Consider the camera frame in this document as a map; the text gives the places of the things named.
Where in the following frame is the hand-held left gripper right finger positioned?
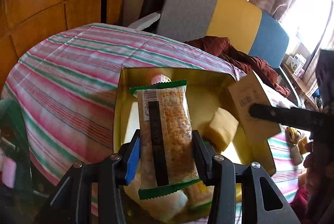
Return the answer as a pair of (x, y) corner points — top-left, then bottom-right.
(192, 130), (300, 224)

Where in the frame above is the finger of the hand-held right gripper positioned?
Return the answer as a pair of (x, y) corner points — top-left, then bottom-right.
(249, 103), (334, 133)

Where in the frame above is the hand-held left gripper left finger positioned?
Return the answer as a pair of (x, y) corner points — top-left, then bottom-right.
(34, 130), (143, 224)

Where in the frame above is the yellow dark bundle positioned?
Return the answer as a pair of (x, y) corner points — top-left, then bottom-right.
(286, 126), (300, 143)

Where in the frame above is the green-edged snack packet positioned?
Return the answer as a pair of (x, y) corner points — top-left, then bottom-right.
(130, 79), (202, 200)
(183, 182), (213, 211)

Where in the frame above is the cardboard box lid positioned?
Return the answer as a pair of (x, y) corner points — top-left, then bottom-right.
(227, 70), (282, 147)

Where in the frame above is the gold tin box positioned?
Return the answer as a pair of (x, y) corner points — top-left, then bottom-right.
(113, 67), (277, 224)

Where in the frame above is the person's right hand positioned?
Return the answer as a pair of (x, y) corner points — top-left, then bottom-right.
(303, 141), (317, 167)

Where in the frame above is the wooden side desk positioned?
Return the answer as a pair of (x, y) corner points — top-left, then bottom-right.
(280, 60), (321, 110)

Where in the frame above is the white carton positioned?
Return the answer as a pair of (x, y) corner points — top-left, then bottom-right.
(286, 53), (307, 76)

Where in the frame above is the bright window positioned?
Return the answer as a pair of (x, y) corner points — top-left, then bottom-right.
(287, 0), (334, 58)

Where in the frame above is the dark red cloth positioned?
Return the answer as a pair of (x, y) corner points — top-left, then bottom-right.
(184, 36), (291, 97)

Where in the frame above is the red clothing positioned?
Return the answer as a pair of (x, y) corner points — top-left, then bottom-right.
(288, 182), (334, 224)

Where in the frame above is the striped tablecloth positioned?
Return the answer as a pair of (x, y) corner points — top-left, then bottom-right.
(1, 23), (314, 216)

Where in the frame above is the grey yellow blue chair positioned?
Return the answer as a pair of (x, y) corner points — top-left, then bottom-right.
(128, 0), (300, 99)

